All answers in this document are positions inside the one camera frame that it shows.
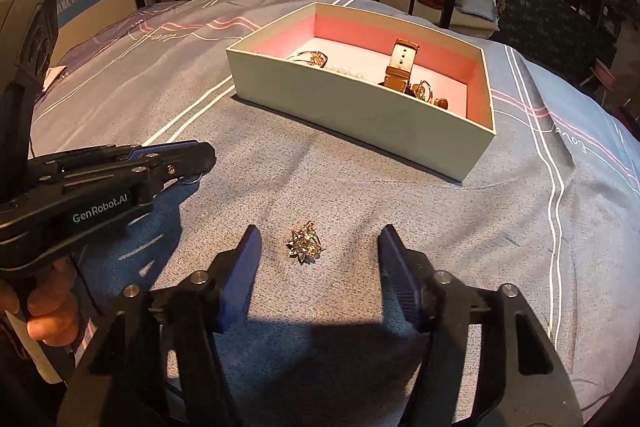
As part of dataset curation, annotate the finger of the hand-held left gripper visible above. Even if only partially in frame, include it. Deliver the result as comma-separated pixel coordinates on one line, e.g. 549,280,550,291
30,140,203,170
47,144,217,205

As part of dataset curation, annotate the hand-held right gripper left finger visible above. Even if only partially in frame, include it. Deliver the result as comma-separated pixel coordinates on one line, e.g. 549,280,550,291
56,224,263,427

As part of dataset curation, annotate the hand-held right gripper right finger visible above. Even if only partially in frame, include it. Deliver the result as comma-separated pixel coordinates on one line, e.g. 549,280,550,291
377,223,585,427

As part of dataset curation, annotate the gold flower brooch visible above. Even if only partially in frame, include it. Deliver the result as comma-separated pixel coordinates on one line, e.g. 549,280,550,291
286,221,327,264

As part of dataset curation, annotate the pale green cardboard box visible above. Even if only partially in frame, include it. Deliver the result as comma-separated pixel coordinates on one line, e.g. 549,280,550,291
225,1,497,182

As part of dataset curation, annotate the thin metal bangle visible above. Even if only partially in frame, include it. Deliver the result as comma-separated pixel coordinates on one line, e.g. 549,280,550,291
286,50,330,68

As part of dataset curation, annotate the white pearl bracelet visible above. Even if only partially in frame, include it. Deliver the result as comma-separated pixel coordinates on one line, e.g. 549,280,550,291
325,63,373,82

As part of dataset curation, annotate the gold ring jewelry piece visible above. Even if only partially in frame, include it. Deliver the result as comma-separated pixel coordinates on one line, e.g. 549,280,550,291
409,78,451,110

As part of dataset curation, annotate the tan strap wristwatch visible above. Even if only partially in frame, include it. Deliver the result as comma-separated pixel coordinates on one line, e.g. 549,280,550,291
382,38,421,95

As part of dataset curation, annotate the person's left hand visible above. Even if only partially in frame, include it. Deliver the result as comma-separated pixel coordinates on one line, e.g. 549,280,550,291
0,257,83,348

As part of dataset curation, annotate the grey-blue striped bedsheet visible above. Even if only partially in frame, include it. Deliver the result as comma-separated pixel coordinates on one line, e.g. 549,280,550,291
30,0,640,427

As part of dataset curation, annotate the white cloth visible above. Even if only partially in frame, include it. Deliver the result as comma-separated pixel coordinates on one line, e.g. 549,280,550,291
42,64,68,92

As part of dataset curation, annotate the grey-blue cushion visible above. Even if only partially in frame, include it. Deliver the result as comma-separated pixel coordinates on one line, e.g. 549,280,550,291
452,0,498,20

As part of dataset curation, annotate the pink stool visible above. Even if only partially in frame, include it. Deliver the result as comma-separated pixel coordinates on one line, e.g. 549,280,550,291
580,57,618,108

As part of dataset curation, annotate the green patterned counter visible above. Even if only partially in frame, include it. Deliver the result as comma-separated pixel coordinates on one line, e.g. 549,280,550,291
495,0,618,72

